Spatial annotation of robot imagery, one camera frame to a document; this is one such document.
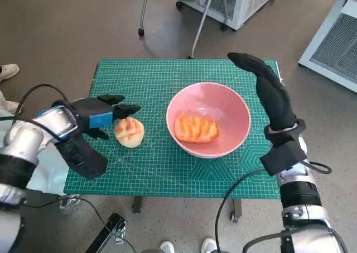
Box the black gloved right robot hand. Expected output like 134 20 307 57
227 52 298 131

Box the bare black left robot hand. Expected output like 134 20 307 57
71 94 142 141

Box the round toy bread bun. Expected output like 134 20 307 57
114 117 146 149

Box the pink bowl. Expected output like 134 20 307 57
166 82 251 159

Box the long toy bread loaf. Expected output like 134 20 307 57
174 114 220 144

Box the green cutting mat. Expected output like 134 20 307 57
63 59 281 199

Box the person's beige shoe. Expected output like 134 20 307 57
0 64 20 83
5 101 21 114

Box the white unit with vent grille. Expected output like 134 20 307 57
297 0 357 93

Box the person's grey shoe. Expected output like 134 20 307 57
58 195 82 215

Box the white cabinet with mesh panel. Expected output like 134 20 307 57
175 0 287 32

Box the table leg with caster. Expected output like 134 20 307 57
229 199 242 223

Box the white shoe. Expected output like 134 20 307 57
201 237 218 253
158 241 175 253

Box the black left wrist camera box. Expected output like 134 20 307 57
55 137 109 180

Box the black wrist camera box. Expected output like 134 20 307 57
55 137 109 180
259 144 307 177

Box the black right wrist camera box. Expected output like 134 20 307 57
259 144 307 177

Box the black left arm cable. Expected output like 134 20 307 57
0 83 70 123

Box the small black wrist cable loop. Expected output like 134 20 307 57
302 160 332 174

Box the long black robot cable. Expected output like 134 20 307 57
214 169 276 253

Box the black metal frame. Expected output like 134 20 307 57
85 212 128 253

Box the black forearm cable loop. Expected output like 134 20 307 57
242 227 349 253

